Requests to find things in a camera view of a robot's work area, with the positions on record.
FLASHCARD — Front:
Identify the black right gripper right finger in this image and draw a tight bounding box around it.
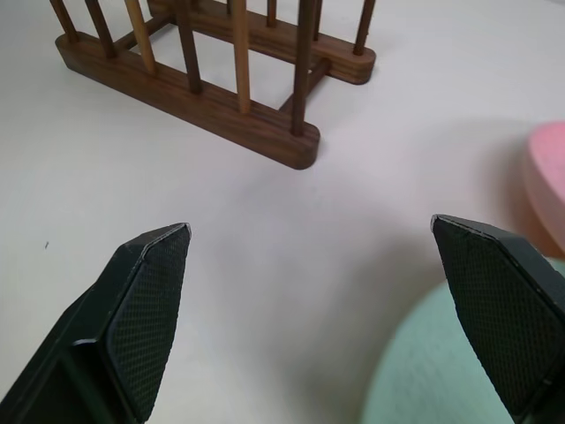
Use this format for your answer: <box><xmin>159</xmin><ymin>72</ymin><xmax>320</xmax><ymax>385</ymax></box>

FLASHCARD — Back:
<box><xmin>429</xmin><ymin>214</ymin><xmax>565</xmax><ymax>424</ymax></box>

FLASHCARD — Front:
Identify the light green plate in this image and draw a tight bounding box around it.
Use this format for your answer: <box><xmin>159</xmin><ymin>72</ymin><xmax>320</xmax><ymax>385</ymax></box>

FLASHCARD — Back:
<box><xmin>360</xmin><ymin>257</ymin><xmax>565</xmax><ymax>424</ymax></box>

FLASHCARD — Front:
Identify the pink plate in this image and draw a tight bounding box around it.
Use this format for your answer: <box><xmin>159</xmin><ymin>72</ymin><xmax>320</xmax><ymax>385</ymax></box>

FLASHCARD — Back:
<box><xmin>519</xmin><ymin>120</ymin><xmax>565</xmax><ymax>260</ymax></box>

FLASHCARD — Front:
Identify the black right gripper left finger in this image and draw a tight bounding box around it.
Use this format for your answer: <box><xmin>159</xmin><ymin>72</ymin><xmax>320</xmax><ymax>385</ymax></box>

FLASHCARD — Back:
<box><xmin>0</xmin><ymin>222</ymin><xmax>192</xmax><ymax>424</ymax></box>

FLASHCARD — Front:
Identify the wooden dish rack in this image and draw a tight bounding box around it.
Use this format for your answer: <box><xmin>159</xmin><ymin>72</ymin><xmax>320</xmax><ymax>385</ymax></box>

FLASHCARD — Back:
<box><xmin>48</xmin><ymin>0</ymin><xmax>377</xmax><ymax>170</ymax></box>

